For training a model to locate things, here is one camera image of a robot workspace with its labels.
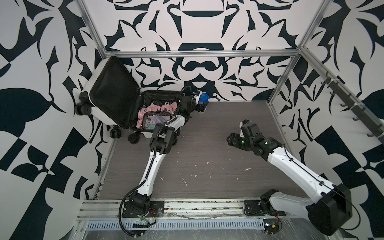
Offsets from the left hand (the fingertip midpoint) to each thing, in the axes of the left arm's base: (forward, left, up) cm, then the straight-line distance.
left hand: (205, 95), depth 105 cm
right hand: (-36, -11, +2) cm, 38 cm away
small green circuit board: (-74, -26, -15) cm, 80 cm away
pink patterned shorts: (-5, +38, -6) cm, 38 cm away
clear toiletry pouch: (-13, +37, -8) cm, 40 cm away
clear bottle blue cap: (-5, +1, -1) cm, 6 cm away
